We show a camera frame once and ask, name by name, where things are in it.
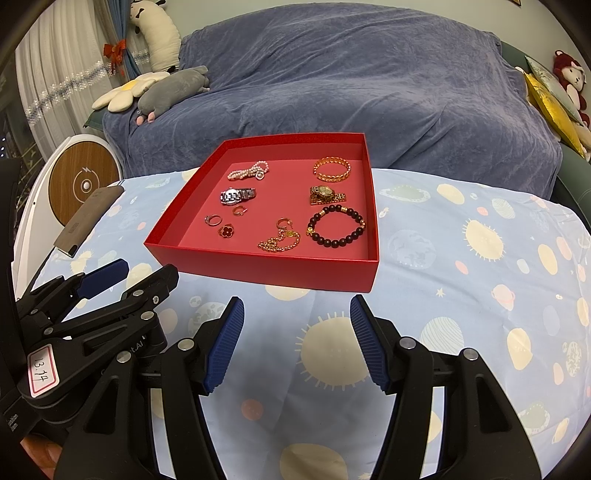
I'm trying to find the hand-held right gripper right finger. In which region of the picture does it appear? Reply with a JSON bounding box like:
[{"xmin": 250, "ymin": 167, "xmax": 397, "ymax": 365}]
[{"xmin": 349, "ymin": 295, "xmax": 541, "ymax": 480}]

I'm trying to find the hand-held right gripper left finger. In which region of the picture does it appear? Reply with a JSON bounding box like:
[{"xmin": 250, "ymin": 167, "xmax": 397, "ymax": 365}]
[{"xmin": 54, "ymin": 296, "xmax": 245, "ymax": 480}]

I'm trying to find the white sheer curtain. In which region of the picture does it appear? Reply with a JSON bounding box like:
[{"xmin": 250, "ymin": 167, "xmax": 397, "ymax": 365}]
[{"xmin": 16, "ymin": 0, "xmax": 123, "ymax": 158}]

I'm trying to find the flower shaped cushion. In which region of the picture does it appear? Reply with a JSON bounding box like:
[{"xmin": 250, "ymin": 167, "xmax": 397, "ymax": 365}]
[{"xmin": 91, "ymin": 71, "xmax": 171, "ymax": 112}]

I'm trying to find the blue curtain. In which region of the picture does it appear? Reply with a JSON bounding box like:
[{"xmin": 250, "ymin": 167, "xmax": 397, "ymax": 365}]
[{"xmin": 104, "ymin": 0, "xmax": 153, "ymax": 81}]

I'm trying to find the gold chain necklace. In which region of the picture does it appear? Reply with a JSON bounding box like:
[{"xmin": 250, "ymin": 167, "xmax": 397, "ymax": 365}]
[{"xmin": 257, "ymin": 228, "xmax": 302, "ymax": 253}]

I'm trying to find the gold bangle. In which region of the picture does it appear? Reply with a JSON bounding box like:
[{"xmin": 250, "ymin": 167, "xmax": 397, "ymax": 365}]
[{"xmin": 313, "ymin": 156, "xmax": 352, "ymax": 183}]

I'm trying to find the white machine with wooden disc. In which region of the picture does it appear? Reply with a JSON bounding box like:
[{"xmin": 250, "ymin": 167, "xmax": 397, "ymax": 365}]
[{"xmin": 14, "ymin": 134, "xmax": 123, "ymax": 259}]

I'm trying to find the blue covered sofa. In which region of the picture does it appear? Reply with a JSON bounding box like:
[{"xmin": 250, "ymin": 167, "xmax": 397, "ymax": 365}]
[{"xmin": 102, "ymin": 10, "xmax": 564, "ymax": 195}]

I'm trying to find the gold watch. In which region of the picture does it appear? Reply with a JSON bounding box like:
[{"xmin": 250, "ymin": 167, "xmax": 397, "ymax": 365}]
[{"xmin": 308, "ymin": 185, "xmax": 347, "ymax": 206}]

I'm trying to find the yellow pillow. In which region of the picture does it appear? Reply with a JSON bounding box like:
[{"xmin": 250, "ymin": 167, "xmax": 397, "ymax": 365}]
[{"xmin": 522, "ymin": 71, "xmax": 589, "ymax": 155}]

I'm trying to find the red monkey plush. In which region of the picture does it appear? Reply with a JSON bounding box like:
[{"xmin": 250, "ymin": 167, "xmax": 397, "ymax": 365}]
[{"xmin": 553, "ymin": 50, "xmax": 591, "ymax": 127}]

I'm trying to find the white cow plush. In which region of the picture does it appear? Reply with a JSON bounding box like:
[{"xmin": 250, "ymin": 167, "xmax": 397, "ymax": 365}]
[{"xmin": 128, "ymin": 0, "xmax": 182, "ymax": 72}]

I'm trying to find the person's left hand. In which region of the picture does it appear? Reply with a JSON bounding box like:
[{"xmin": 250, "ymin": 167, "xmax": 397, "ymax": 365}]
[{"xmin": 21, "ymin": 436, "xmax": 63, "ymax": 480}]

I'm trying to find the red bow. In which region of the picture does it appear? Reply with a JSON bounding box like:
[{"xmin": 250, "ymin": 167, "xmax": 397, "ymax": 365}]
[{"xmin": 102, "ymin": 39, "xmax": 127, "ymax": 75}]

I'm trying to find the red shallow box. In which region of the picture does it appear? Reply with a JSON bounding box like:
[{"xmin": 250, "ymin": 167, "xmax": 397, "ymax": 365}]
[{"xmin": 144, "ymin": 131, "xmax": 380, "ymax": 294}]

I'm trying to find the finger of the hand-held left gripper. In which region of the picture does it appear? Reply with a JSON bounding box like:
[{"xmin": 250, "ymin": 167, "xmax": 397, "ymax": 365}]
[
  {"xmin": 33, "ymin": 264, "xmax": 181, "ymax": 370},
  {"xmin": 14, "ymin": 258, "xmax": 129, "ymax": 319}
]

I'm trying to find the planet print tablecloth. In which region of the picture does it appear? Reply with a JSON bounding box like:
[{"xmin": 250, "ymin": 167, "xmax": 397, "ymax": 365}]
[{"xmin": 11, "ymin": 166, "xmax": 591, "ymax": 480}]

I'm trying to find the silver watch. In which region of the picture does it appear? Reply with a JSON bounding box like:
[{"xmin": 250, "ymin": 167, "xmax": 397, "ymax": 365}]
[{"xmin": 220, "ymin": 187, "xmax": 257, "ymax": 205}]

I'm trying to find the dark bead bracelet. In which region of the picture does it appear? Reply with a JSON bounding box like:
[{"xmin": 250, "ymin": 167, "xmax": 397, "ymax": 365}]
[{"xmin": 306, "ymin": 204, "xmax": 368, "ymax": 247}]

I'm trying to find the grey plush animal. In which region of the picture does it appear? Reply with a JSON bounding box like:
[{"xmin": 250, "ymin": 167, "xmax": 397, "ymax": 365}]
[{"xmin": 135, "ymin": 65, "xmax": 211, "ymax": 126}]

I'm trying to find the brown flat rectangular case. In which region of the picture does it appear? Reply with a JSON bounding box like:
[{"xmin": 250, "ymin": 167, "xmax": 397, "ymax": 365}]
[{"xmin": 54, "ymin": 185, "xmax": 125, "ymax": 258}]

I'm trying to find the grey white pillow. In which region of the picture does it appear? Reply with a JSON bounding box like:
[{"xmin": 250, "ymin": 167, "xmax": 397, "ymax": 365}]
[{"xmin": 524, "ymin": 55, "xmax": 585, "ymax": 123}]

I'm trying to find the dark glass window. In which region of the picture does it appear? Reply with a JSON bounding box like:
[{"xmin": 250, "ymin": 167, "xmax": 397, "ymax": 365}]
[{"xmin": 0, "ymin": 92, "xmax": 38, "ymax": 162}]

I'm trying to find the pearl bracelet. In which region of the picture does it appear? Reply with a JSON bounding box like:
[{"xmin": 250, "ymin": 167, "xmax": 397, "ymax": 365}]
[{"xmin": 228, "ymin": 160, "xmax": 271, "ymax": 182}]

